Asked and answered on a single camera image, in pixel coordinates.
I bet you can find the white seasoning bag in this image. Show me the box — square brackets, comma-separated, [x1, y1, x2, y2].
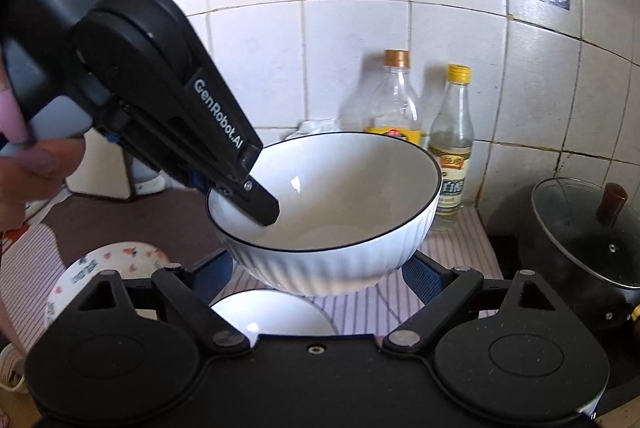
[297, 118, 342, 143]

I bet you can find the white ribbed bowl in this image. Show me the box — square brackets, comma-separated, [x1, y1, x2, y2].
[210, 289, 338, 337]
[206, 131, 443, 298]

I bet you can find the pink printed plate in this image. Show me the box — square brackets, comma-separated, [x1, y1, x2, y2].
[45, 241, 173, 324]

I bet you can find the brown cap yellow label bottle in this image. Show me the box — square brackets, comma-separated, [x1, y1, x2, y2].
[340, 49, 425, 146]

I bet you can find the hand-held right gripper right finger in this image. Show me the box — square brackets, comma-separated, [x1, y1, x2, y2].
[382, 253, 563, 351]

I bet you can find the person's left hand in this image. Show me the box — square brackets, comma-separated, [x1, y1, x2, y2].
[0, 63, 67, 183]

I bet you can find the glass pot lid brown knob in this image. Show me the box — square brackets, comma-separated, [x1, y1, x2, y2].
[531, 177, 640, 291]

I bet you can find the striped cloth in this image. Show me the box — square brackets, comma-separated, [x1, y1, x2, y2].
[0, 208, 503, 337]

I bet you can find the dark cooking pot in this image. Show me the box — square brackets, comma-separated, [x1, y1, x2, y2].
[517, 208, 640, 334]

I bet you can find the yellow cap clear bottle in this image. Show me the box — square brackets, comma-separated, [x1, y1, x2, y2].
[429, 64, 475, 233]

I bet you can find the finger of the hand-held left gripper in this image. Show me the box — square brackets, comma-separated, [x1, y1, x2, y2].
[95, 107, 226, 196]
[120, 53, 280, 227]

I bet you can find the brown cloth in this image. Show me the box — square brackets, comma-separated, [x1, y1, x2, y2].
[42, 191, 221, 259]

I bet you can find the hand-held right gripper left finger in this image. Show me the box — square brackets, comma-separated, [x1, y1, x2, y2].
[75, 248, 251, 351]

